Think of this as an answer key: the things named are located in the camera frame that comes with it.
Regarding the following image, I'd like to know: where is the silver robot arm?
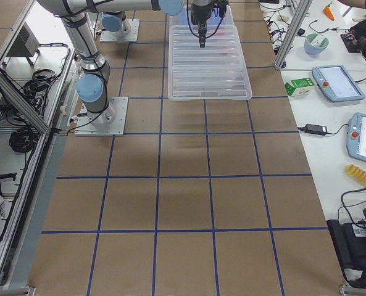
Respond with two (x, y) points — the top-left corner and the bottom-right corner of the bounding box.
(38, 1), (190, 128)
(101, 11), (131, 36)

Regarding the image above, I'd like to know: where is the orange toy carrot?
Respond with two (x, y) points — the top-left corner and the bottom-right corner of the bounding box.
(322, 3), (335, 22)

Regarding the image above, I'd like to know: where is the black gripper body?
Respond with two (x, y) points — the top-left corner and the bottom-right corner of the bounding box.
(191, 0), (209, 25)

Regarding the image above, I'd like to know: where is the black power adapter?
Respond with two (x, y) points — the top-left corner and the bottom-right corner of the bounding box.
(298, 123), (328, 136)

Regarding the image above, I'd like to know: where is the clear plastic storage box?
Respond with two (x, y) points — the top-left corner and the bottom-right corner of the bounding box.
(170, 1), (234, 28)

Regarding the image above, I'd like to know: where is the yellow ridged toy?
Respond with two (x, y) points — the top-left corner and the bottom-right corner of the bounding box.
(344, 164), (366, 187)

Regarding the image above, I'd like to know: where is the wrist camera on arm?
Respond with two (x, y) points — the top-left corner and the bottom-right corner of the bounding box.
(216, 0), (228, 18)

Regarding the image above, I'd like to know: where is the black cable coil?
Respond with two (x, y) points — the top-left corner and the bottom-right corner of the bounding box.
(9, 126), (35, 154)

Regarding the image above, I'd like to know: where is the green blue bowl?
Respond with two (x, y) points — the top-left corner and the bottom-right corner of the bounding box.
(304, 33), (329, 55)

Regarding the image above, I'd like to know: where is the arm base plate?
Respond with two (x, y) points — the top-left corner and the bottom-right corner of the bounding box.
(100, 16), (140, 43)
(73, 97), (129, 136)

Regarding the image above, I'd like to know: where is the clear plastic box lid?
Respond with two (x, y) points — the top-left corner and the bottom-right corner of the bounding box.
(168, 25), (252, 101)

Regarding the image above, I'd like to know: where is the aluminium frame post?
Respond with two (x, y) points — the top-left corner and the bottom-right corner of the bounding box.
(274, 0), (312, 70)

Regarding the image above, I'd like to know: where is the black device on table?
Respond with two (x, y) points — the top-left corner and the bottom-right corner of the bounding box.
(326, 208), (366, 289)

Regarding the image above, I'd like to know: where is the blue teach pendant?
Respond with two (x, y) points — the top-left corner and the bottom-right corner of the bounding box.
(312, 65), (365, 102)
(346, 113), (366, 162)

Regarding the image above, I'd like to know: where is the grey box under frame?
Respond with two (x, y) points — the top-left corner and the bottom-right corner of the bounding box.
(2, 22), (40, 66)

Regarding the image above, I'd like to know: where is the green white carton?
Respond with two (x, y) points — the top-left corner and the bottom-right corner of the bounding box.
(285, 77), (315, 97)

